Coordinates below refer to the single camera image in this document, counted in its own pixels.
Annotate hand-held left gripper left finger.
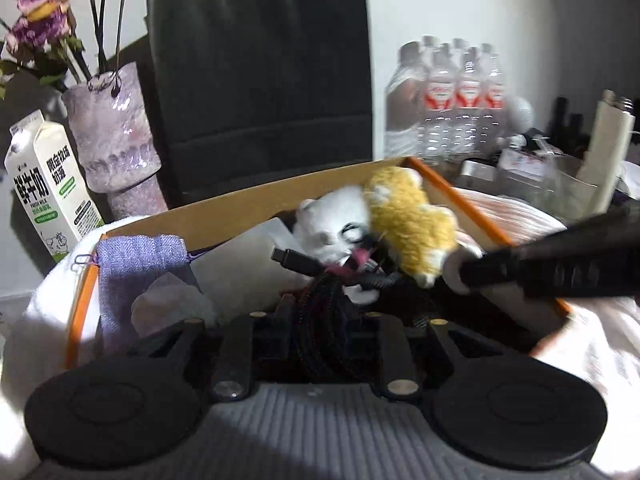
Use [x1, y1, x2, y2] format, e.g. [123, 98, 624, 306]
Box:
[125, 294, 297, 403]

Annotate pack of water bottles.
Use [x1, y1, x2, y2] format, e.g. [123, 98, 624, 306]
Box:
[384, 35, 506, 166]

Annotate black cable with plug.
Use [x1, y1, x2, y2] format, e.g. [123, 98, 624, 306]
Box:
[300, 280, 386, 381]

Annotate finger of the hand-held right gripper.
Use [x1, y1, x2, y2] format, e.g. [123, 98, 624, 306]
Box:
[445, 209, 640, 301]

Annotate clear plastic bag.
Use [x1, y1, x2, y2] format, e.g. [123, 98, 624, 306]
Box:
[131, 280, 218, 336]

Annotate white towel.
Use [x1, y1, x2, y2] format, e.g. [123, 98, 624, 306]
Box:
[0, 185, 640, 480]

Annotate yellow and white plush toy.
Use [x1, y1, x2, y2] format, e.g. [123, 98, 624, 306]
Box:
[292, 165, 483, 306]

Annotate white thermos flask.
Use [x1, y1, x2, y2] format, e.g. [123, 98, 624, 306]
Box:
[575, 89, 636, 213]

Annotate purple glass vase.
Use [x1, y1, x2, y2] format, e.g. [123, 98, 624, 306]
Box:
[61, 62, 168, 216]

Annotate purple fabric pouch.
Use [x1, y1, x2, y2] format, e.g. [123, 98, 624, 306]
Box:
[95, 234, 201, 356]

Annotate black paper bag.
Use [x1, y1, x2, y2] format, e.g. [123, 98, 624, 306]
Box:
[146, 0, 373, 206]

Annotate black bottle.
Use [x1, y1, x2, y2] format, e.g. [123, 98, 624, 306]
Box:
[570, 112, 586, 151]
[554, 96, 571, 151]

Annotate pink artificial flowers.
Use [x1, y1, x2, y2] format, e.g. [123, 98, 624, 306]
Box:
[0, 0, 151, 96]

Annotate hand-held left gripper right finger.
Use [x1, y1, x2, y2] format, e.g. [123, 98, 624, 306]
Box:
[367, 310, 506, 396]

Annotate white milk carton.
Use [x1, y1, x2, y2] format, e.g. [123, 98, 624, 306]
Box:
[4, 109, 105, 263]

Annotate clear glass cup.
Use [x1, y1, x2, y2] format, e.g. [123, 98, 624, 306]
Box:
[542, 152, 601, 221]

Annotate white round speaker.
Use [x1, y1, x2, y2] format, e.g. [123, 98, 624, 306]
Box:
[505, 96, 535, 133]

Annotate red cardboard box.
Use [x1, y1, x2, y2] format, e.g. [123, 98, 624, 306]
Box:
[65, 156, 573, 376]

